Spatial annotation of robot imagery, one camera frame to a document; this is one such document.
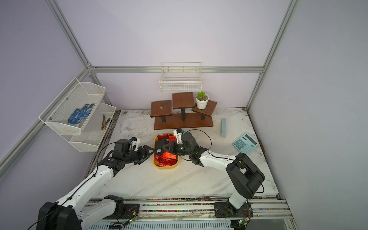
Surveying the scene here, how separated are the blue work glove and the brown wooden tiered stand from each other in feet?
1.20

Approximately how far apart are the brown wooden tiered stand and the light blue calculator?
239mm

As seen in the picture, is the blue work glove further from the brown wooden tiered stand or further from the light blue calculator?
the light blue calculator

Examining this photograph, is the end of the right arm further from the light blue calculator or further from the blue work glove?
the blue work glove

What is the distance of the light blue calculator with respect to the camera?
38.4 inches

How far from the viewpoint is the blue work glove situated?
0.75 m

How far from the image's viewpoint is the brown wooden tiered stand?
978 mm
